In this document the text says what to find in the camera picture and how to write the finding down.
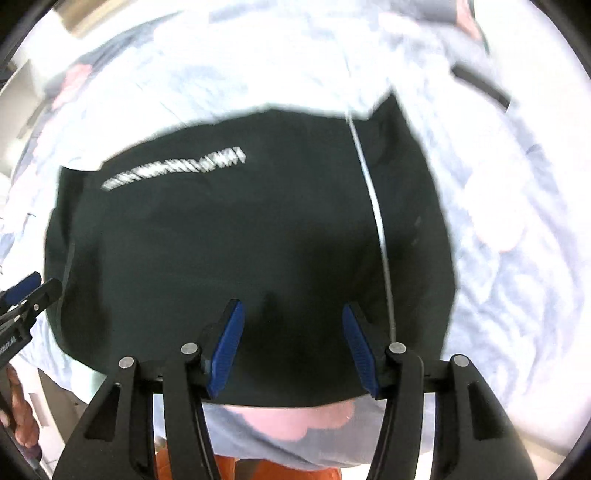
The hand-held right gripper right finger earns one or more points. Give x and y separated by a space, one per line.
364 355

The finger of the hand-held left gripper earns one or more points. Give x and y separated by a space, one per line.
23 285
44 293

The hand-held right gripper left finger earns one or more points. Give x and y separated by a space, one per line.
226 350

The black garment with grey piping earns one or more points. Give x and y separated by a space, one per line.
254 230

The person's left hand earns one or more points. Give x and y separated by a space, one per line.
23 406

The person's orange clothing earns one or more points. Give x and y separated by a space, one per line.
286 470

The grey-blue fleece blanket pink pattern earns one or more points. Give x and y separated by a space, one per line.
508 286

